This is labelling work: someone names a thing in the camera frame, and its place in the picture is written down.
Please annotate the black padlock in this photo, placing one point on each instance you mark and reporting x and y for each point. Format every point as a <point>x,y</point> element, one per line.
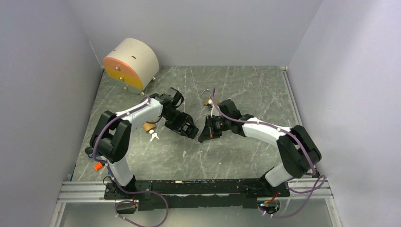
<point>191,131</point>

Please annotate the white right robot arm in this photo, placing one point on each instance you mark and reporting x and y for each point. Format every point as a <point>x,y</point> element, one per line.
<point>298,152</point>

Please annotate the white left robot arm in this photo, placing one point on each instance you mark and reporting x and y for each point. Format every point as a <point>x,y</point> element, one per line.
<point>110,140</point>

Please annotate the small brass padlock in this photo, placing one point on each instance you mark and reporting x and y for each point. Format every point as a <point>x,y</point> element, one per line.
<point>149,127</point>

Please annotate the blue usb stick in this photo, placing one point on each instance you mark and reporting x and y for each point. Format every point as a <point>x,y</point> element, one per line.
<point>89,152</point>

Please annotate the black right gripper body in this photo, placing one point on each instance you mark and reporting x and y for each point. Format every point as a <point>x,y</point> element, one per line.
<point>220,125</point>

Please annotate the orange black marker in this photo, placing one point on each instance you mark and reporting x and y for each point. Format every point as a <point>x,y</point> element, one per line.
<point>98,166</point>

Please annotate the large brass padlock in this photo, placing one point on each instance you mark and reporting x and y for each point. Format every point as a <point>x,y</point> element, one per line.
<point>208,102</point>

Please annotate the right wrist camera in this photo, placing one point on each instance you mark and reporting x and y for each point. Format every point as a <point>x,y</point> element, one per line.
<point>214,111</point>

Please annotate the black base frame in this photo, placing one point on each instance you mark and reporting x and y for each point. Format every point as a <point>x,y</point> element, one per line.
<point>206,193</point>

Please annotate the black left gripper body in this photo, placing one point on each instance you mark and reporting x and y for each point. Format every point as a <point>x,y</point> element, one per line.
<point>177,121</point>

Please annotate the round cream drawer cabinet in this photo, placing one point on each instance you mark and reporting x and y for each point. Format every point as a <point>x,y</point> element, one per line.
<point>133,64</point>

